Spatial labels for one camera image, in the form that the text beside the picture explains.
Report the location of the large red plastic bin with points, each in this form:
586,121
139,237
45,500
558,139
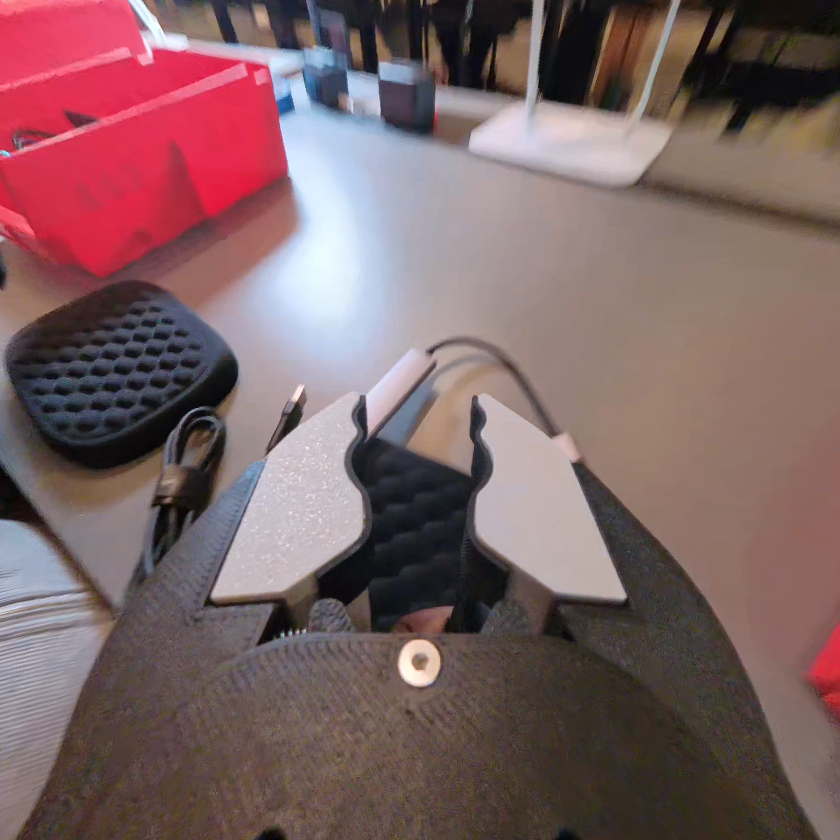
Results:
131,184

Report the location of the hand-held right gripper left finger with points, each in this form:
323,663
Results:
295,505

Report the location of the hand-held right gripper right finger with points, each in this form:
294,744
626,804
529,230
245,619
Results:
544,518

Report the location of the dark grey cube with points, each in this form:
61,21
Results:
407,98

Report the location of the small blue black cube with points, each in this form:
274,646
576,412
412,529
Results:
325,79

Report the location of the black mesh pad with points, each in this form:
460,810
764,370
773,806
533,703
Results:
413,512
118,367

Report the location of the red plastic object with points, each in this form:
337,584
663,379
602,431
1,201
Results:
827,669

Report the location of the blue tape roll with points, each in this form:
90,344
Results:
284,95

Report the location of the white poster stand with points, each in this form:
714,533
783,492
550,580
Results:
571,144

